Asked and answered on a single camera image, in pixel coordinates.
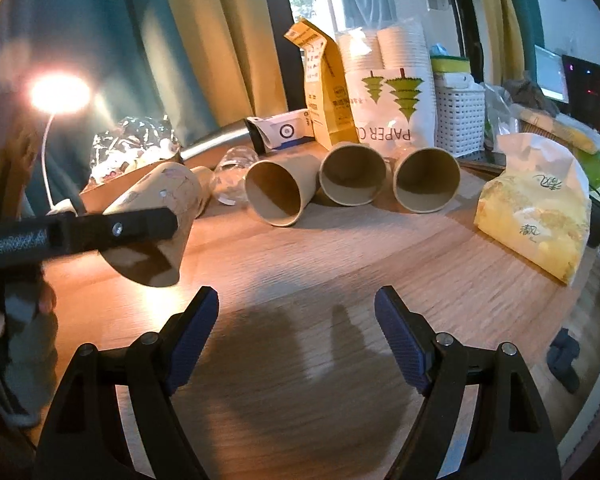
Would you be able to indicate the dark sock on floor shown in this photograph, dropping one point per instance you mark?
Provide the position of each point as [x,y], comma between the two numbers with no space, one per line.
[563,350]

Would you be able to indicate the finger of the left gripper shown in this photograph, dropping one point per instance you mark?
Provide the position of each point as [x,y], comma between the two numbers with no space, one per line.
[105,231]

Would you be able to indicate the teal curtain left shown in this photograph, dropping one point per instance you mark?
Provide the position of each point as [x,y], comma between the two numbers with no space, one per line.
[130,54]

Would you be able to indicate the small white blue box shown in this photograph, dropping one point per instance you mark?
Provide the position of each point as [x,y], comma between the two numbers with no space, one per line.
[283,130]

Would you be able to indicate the yellow green sponge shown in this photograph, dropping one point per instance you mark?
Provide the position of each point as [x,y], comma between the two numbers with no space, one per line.
[443,62]

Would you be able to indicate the computer monitor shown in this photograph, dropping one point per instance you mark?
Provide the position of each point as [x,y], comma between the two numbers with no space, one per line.
[550,75]

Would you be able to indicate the teal curtain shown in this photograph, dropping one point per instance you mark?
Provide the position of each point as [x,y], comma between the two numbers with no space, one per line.
[529,18]
[130,54]

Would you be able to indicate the yellow curtain left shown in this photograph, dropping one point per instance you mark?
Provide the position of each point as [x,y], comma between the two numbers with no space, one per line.
[231,46]

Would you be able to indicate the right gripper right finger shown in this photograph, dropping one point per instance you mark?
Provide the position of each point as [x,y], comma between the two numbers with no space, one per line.
[510,435]

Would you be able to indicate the yellow curtain right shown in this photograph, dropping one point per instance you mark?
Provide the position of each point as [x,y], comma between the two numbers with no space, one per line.
[505,40]

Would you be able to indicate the teal curtain right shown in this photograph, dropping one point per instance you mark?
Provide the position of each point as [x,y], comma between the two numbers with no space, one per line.
[529,18]

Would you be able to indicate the shiny foil snack bag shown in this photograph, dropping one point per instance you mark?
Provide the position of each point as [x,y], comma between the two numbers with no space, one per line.
[133,143]

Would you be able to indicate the black computer case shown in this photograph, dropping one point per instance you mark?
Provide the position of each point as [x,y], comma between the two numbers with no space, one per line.
[583,87]

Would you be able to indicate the stainless steel bottle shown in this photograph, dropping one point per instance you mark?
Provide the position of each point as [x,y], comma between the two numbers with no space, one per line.
[209,150]

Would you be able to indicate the cardboard tray box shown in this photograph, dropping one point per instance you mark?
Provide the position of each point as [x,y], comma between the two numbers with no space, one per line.
[97,197]

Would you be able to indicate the white plastic basket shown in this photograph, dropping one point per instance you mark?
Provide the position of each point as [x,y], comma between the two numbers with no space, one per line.
[461,113]

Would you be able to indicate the yellow curtain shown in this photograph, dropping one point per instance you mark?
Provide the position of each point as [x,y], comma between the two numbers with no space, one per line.
[505,40]
[231,46]

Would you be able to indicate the clear glass cup middle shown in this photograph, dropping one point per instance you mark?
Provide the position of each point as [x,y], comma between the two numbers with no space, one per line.
[228,182]

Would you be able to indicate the leftmost lying paper cup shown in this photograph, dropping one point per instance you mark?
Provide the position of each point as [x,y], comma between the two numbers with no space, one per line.
[204,176]

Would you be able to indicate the rightmost lying paper cup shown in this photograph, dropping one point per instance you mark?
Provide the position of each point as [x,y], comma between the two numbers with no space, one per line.
[424,180]

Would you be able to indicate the left hand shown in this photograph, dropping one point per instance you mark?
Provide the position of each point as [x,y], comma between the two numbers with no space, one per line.
[28,355]

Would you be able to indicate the yellow paper bag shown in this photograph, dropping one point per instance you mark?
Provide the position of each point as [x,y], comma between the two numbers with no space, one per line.
[325,87]

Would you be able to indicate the lying paper cup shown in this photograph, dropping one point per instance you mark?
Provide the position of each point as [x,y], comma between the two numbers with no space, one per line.
[424,180]
[279,188]
[352,174]
[204,176]

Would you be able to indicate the patterned paper cup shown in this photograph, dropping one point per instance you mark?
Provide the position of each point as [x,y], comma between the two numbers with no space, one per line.
[157,264]

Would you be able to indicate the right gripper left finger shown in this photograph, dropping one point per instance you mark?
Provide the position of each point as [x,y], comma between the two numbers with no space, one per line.
[83,437]

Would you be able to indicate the paper cup pack bag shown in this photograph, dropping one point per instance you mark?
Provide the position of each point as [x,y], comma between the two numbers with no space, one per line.
[390,85]

